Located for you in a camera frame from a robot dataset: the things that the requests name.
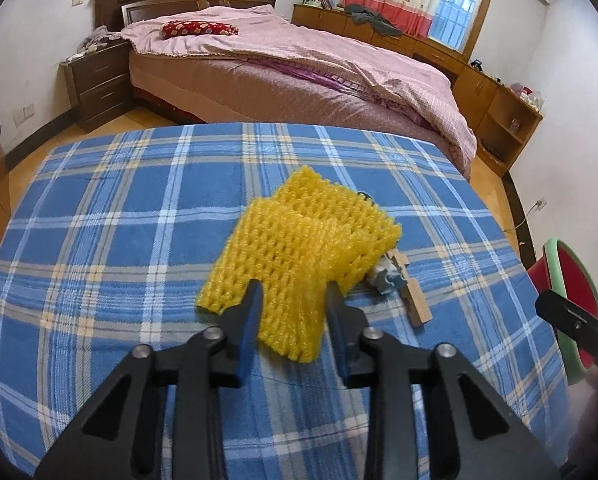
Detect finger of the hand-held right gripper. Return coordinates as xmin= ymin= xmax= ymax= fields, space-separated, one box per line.
xmin=535 ymin=289 xmax=598 ymax=362

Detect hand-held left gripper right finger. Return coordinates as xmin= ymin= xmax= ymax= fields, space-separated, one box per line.
xmin=324 ymin=282 xmax=562 ymax=480

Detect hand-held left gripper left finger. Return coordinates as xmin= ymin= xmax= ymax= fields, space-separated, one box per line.
xmin=34 ymin=280 xmax=265 ymax=480

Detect red basin with green rim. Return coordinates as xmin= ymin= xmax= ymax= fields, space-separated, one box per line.
xmin=525 ymin=236 xmax=598 ymax=387

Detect yellow foam net sleeve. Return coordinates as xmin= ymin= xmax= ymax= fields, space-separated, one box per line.
xmin=195 ymin=164 xmax=404 ymax=365

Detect grey crumpled paper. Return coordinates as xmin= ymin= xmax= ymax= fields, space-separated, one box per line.
xmin=369 ymin=256 xmax=405 ymax=295

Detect wooden block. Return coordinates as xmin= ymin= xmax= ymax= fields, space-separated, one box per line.
xmin=396 ymin=274 xmax=434 ymax=332
xmin=389 ymin=247 xmax=411 ymax=281

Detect white socket with plug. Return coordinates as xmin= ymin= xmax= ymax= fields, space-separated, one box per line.
xmin=515 ymin=196 xmax=550 ymax=249

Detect blue plaid tablecloth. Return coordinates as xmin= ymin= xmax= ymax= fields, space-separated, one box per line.
xmin=0 ymin=121 xmax=576 ymax=480

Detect small bottles on shelf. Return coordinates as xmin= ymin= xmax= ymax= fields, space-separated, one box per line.
xmin=510 ymin=81 xmax=546 ymax=109

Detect purple ruffled sheet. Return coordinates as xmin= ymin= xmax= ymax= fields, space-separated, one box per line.
xmin=248 ymin=56 xmax=432 ymax=127

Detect long light wooden cabinet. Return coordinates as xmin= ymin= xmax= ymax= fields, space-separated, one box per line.
xmin=291 ymin=2 xmax=544 ymax=179

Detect pink blanket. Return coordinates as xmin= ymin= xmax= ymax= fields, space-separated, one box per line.
xmin=119 ymin=3 xmax=478 ymax=177

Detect dark wooden nightstand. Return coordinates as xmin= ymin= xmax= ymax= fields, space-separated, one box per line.
xmin=60 ymin=40 xmax=136 ymax=134

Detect red patterned pillow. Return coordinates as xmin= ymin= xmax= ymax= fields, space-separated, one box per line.
xmin=161 ymin=19 xmax=240 ymax=40

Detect grey clothing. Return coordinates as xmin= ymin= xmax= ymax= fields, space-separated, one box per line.
xmin=345 ymin=3 xmax=403 ymax=37

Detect pale cloth pile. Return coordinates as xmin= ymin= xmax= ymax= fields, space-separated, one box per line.
xmin=73 ymin=25 xmax=126 ymax=59

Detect dark wooden bed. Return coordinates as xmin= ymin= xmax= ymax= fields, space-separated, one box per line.
xmin=93 ymin=0 xmax=478 ymax=179

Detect barred window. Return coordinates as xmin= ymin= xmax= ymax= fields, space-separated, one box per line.
xmin=425 ymin=0 xmax=498 ymax=57

